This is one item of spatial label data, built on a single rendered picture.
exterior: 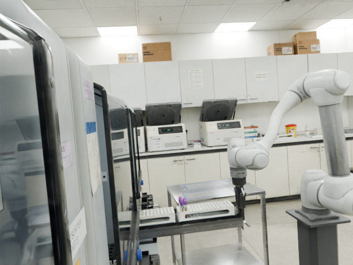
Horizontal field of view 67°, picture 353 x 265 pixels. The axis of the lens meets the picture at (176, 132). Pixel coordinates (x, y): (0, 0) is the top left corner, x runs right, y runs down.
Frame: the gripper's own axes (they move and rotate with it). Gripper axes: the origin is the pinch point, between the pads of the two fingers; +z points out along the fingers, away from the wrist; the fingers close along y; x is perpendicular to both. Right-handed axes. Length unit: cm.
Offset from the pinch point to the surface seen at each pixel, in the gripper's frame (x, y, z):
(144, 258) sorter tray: -52, 38, -2
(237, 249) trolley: 16, -60, 52
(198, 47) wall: 49, -292, -167
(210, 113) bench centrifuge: 54, -269, -57
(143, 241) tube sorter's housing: -53, 6, 6
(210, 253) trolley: -6, -60, 52
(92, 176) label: -55, 102, -48
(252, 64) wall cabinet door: 123, -258, -128
